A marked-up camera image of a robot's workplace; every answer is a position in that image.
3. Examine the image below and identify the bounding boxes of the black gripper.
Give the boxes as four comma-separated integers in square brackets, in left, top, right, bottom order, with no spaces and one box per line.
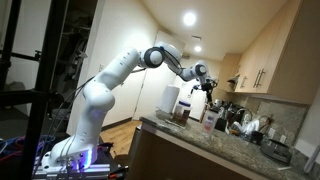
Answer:
[199,80,218,106]

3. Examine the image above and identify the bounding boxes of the orange label supplement bottle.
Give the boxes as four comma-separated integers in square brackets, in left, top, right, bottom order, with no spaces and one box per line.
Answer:
[203,118,215,132]

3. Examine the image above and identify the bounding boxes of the clear plastic jug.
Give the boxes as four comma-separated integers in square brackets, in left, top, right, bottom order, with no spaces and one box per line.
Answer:
[201,109,220,136]

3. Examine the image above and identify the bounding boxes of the black countertop appliance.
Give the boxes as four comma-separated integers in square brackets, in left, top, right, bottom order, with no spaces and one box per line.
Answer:
[214,116,229,132]

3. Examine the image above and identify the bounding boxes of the range hood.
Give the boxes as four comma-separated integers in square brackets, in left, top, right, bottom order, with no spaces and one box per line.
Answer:
[227,73,241,93]

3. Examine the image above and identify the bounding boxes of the large jar purple lid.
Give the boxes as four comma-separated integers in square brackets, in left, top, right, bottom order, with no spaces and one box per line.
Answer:
[172,100,192,127]

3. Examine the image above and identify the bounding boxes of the curved kitchen faucet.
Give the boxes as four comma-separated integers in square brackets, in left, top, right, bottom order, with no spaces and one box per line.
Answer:
[232,106,255,126]

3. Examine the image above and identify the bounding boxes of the white paper towel roll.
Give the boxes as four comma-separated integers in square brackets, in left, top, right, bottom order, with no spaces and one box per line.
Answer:
[159,84,181,115]

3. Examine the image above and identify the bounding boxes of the metal spoon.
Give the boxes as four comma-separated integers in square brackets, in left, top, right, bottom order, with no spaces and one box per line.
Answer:
[165,119,187,130]

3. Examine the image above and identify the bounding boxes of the white dishes pile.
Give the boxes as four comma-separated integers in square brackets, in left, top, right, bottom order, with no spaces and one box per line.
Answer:
[231,119,261,135]

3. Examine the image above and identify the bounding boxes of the white door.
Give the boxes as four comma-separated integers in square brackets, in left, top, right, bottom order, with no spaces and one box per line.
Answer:
[132,29,186,122]

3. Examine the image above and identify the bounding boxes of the granite top kitchen island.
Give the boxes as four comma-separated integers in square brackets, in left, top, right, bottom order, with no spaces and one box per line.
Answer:
[127,112,320,180]

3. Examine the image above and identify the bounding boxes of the light wood upper cabinets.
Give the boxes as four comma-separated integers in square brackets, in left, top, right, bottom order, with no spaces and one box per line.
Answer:
[216,0,320,106]

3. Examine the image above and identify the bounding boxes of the robot mounting platform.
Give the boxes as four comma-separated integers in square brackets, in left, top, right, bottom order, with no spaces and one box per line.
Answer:
[32,150,130,180]

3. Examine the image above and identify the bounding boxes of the black tripod stand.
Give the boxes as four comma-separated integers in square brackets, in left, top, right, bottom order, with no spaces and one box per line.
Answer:
[0,0,70,180]

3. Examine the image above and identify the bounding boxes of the white wall outlet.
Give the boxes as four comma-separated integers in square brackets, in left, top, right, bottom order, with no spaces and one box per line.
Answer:
[267,127,277,140]
[278,133,288,145]

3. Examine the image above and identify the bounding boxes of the orange handled clamp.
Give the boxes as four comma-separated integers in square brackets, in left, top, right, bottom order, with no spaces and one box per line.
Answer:
[107,165,130,180]

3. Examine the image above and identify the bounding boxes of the blue cable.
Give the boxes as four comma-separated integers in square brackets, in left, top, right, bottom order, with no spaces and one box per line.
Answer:
[0,134,56,158]

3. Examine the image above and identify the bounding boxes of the red cable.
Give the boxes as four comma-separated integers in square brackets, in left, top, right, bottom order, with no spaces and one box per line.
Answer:
[0,135,26,165]

